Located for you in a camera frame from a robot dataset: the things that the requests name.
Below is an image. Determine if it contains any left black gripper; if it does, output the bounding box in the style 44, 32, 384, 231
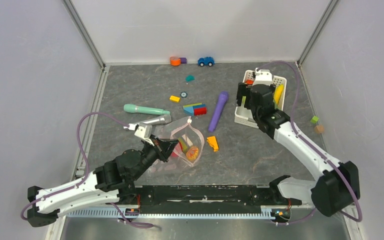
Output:
132, 133, 180, 180

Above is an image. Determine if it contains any clear polka dot zip bag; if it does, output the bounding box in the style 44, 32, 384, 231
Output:
147, 116, 204, 176

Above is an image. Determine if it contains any red toy apple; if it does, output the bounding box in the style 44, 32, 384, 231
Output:
170, 149, 180, 158

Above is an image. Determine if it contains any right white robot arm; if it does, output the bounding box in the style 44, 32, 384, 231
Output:
236, 82, 363, 222

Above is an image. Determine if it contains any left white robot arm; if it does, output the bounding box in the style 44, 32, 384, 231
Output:
21, 135, 179, 228

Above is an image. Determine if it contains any red toy chili pepper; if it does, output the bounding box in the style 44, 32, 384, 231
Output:
245, 79, 254, 85

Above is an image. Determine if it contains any yellow toy banana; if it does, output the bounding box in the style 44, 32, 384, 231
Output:
273, 84, 284, 105

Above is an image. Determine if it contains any white perforated plastic basket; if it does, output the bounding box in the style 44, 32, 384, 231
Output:
234, 69, 287, 128

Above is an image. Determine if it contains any green white blue brick stack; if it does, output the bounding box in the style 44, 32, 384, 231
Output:
177, 136, 193, 153

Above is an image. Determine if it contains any silver toy microphone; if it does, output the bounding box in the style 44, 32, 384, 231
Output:
123, 114, 172, 131

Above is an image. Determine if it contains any orange round toy slice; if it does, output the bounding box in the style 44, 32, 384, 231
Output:
185, 146, 200, 163

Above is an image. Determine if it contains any purple toy microphone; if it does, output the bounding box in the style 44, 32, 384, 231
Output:
208, 91, 229, 133

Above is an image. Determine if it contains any orange stepped brick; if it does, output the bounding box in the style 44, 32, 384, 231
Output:
206, 136, 219, 152

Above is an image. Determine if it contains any mint green toy microphone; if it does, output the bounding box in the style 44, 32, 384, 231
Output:
123, 103, 171, 116

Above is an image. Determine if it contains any yellow small brick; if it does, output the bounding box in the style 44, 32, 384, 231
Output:
169, 95, 181, 103

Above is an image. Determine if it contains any blue red green brick stack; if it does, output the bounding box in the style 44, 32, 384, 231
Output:
183, 103, 207, 116

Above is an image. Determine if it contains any small green cube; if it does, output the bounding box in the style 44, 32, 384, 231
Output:
310, 115, 319, 125

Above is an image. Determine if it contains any small round teal gear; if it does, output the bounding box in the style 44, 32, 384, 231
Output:
180, 91, 188, 98

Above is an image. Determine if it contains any blue toy car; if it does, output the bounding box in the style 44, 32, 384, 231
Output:
197, 56, 215, 67

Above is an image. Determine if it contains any tan wooden cube right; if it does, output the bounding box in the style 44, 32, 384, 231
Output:
314, 124, 325, 134

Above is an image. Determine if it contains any teal small block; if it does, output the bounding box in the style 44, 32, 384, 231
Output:
185, 75, 195, 82

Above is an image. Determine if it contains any orange and purple block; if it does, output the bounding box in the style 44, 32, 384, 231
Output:
169, 56, 188, 67

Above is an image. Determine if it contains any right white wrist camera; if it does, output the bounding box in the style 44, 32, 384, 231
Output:
252, 69, 273, 86

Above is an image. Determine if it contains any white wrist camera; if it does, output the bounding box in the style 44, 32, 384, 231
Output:
128, 122, 154, 146
252, 69, 273, 86

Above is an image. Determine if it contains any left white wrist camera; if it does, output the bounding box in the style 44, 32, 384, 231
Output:
128, 122, 154, 146

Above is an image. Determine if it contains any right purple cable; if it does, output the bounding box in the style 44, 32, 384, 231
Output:
256, 60, 363, 226

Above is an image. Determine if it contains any purple cable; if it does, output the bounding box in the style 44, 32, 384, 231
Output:
256, 60, 363, 226
20, 111, 156, 229

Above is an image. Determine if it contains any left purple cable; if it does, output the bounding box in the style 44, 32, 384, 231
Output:
20, 111, 156, 229

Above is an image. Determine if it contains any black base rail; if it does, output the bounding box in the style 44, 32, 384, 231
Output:
105, 184, 302, 215

